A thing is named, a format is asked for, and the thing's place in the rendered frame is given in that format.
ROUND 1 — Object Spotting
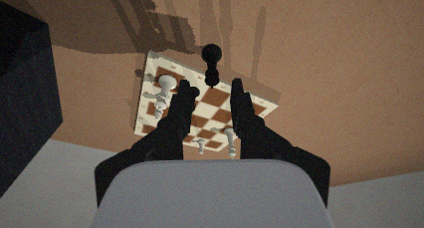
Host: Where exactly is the white pawn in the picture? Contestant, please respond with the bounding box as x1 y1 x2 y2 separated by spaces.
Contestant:
198 139 205 154

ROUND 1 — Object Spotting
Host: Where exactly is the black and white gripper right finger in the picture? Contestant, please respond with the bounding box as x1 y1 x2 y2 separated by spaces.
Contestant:
230 78 330 209

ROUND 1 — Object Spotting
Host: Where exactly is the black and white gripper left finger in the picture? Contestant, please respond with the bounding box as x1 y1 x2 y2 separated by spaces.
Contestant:
95 80 193 208

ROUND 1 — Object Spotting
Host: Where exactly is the brown and cream chessboard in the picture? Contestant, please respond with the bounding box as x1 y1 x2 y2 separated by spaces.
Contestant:
134 50 279 151

